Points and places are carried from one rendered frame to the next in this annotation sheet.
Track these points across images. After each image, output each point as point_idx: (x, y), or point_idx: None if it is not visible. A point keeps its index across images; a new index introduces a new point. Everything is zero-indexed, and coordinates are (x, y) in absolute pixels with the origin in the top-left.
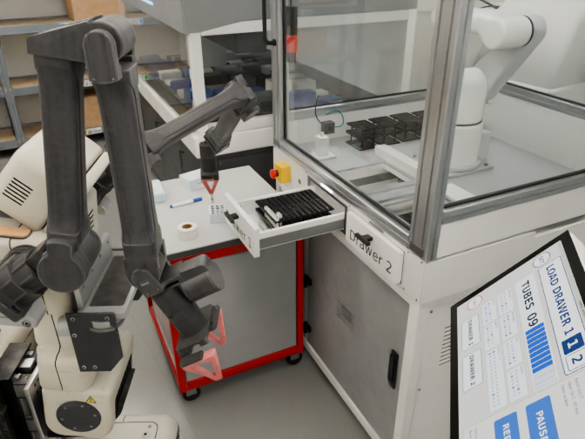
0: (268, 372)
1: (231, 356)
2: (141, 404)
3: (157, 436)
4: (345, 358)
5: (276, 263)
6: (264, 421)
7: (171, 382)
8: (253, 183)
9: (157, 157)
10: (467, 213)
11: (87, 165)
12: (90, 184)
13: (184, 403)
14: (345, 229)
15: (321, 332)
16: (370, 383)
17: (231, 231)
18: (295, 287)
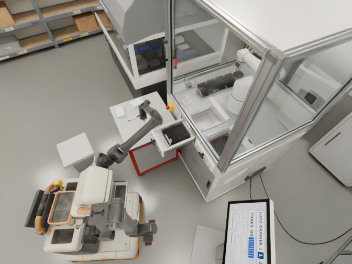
0: (166, 163)
1: (154, 164)
2: (125, 177)
3: (133, 201)
4: (192, 168)
5: None
6: (165, 183)
7: (134, 168)
8: (159, 103)
9: (127, 154)
10: (238, 161)
11: (106, 187)
12: (108, 196)
13: (139, 176)
14: (194, 141)
15: (184, 156)
16: (200, 180)
17: None
18: None
